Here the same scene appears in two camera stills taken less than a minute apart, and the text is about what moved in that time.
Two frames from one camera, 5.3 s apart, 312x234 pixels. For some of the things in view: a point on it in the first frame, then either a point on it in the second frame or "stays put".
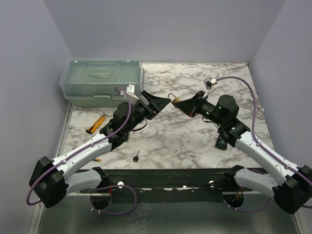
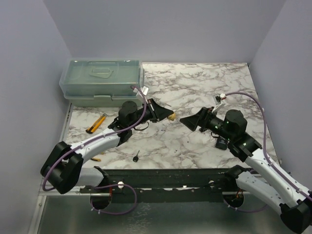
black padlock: (221, 144) stays put
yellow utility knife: (96, 124) stays put
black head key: (136, 158) stays put
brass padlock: (176, 100) → (172, 116)
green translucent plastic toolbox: (91, 82) stays put
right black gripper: (187, 106) → (201, 118)
